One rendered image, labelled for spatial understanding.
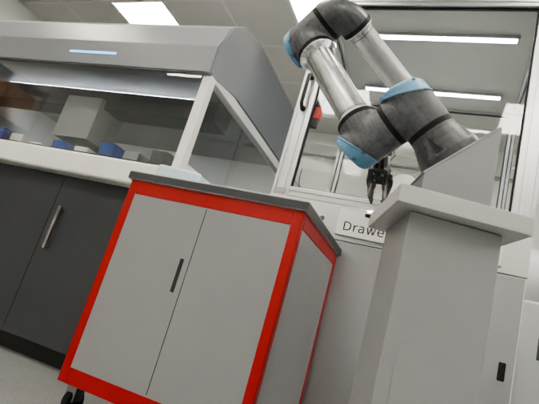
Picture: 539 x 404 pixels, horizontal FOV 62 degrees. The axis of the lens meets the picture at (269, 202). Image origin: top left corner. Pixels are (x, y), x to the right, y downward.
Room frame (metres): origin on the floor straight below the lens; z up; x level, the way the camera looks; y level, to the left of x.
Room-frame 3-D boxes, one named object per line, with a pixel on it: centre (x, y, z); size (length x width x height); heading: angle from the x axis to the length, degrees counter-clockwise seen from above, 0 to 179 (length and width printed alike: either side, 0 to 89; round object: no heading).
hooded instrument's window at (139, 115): (2.67, 1.03, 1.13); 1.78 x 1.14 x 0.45; 68
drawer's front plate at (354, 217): (1.71, -0.42, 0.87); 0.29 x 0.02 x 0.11; 68
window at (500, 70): (1.72, -0.47, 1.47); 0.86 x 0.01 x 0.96; 68
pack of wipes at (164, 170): (1.45, 0.30, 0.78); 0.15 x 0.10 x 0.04; 81
